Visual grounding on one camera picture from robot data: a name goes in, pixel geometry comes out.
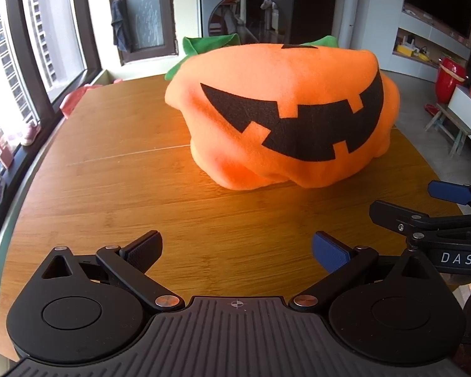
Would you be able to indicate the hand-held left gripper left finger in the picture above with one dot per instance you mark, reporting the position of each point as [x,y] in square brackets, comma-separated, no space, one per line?
[145,249]

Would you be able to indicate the dark hanging cloth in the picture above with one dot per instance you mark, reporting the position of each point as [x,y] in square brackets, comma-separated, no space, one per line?
[121,23]

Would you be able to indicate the wooden stool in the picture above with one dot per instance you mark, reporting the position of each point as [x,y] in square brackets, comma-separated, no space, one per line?
[451,123]

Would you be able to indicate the yellow box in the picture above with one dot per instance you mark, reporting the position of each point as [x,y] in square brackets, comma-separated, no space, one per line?
[406,49]

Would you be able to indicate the grey washing machine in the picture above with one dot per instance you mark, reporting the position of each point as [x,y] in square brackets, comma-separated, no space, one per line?
[243,4]

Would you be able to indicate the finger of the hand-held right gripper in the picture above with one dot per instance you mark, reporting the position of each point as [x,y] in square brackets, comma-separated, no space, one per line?
[449,192]
[396,214]

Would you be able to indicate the frosted glass window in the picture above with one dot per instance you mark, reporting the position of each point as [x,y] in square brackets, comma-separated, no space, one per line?
[145,11]

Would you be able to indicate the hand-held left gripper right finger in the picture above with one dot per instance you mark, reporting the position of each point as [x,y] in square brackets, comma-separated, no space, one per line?
[331,249]

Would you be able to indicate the pink detergent refill bag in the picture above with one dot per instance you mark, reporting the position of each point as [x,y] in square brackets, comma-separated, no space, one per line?
[76,100]

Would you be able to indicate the small pink shovel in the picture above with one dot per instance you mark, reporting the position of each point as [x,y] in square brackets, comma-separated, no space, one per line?
[4,153]

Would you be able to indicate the red round pot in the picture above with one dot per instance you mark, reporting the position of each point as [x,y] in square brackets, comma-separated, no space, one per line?
[449,80]

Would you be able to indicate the orange pumpkin costume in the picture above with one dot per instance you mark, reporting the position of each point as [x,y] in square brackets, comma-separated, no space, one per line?
[282,110]

